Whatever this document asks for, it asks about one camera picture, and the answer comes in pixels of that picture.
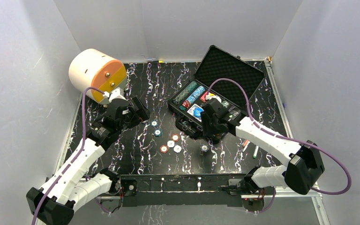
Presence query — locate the red five chip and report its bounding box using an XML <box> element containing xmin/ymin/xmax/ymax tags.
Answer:
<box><xmin>160</xmin><ymin>145</ymin><xmax>169</xmax><ymax>153</ymax></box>
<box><xmin>172</xmin><ymin>134</ymin><xmax>180</xmax><ymax>142</ymax></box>

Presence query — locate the blue white chip far right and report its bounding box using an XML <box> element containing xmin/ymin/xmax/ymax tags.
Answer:
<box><xmin>200</xmin><ymin>144</ymin><xmax>210</xmax><ymax>152</ymax></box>

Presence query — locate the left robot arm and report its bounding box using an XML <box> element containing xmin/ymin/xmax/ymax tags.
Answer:
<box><xmin>26</xmin><ymin>97</ymin><xmax>150</xmax><ymax>225</ymax></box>

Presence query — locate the red five chip right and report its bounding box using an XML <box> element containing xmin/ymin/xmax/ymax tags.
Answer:
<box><xmin>172</xmin><ymin>134</ymin><xmax>180</xmax><ymax>142</ymax></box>

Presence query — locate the white cylindrical drawer box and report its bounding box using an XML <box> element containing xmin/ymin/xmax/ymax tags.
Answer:
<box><xmin>68</xmin><ymin>49</ymin><xmax>128</xmax><ymax>105</ymax></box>

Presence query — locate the red five chip left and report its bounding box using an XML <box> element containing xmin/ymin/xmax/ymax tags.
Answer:
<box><xmin>160</xmin><ymin>145</ymin><xmax>169</xmax><ymax>153</ymax></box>

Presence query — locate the green marker pen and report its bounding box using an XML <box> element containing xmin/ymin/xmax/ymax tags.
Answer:
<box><xmin>252</xmin><ymin>146</ymin><xmax>259</xmax><ymax>159</ymax></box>

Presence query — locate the black front mounting bar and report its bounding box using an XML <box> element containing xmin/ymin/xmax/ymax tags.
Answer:
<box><xmin>121</xmin><ymin>174</ymin><xmax>258</xmax><ymax>207</ymax></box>

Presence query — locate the green blue chip stacked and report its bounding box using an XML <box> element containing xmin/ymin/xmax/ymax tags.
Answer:
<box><xmin>154</xmin><ymin>129</ymin><xmax>162</xmax><ymax>137</ymax></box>

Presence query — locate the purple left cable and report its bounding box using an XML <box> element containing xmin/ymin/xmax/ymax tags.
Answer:
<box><xmin>30</xmin><ymin>87</ymin><xmax>113</xmax><ymax>225</ymax></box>

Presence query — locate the white blue chip lower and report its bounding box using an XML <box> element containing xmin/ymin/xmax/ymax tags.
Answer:
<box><xmin>173</xmin><ymin>145</ymin><xmax>182</xmax><ymax>153</ymax></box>

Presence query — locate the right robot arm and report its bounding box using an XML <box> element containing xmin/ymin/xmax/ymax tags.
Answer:
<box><xmin>201</xmin><ymin>98</ymin><xmax>325</xmax><ymax>195</ymax></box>

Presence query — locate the blue card deck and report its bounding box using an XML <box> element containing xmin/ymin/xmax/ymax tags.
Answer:
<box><xmin>187</xmin><ymin>104</ymin><xmax>203</xmax><ymax>122</ymax></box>

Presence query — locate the white blue chip upper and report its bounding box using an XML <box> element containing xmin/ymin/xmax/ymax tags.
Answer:
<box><xmin>167</xmin><ymin>140</ymin><xmax>175</xmax><ymax>148</ymax></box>

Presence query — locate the black poker chip case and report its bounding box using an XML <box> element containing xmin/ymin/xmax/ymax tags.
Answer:
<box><xmin>168</xmin><ymin>45</ymin><xmax>265</xmax><ymax>142</ymax></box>

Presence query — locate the red marker pen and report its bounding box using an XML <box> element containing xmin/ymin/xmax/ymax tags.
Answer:
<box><xmin>242</xmin><ymin>140</ymin><xmax>250</xmax><ymax>152</ymax></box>

